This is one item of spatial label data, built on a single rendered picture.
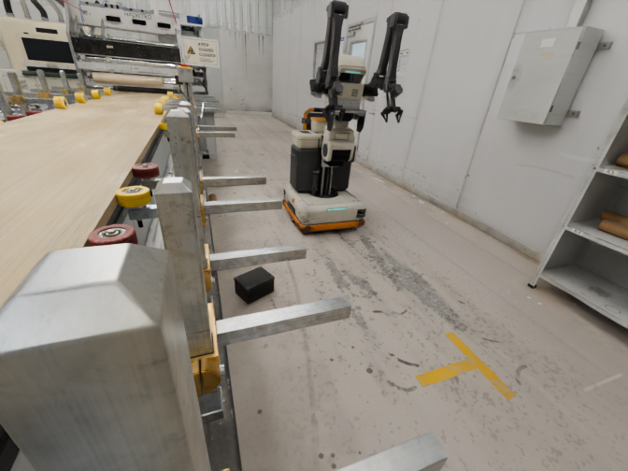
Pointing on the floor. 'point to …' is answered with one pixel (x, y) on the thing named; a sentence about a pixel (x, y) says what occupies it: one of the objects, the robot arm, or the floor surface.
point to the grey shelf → (600, 252)
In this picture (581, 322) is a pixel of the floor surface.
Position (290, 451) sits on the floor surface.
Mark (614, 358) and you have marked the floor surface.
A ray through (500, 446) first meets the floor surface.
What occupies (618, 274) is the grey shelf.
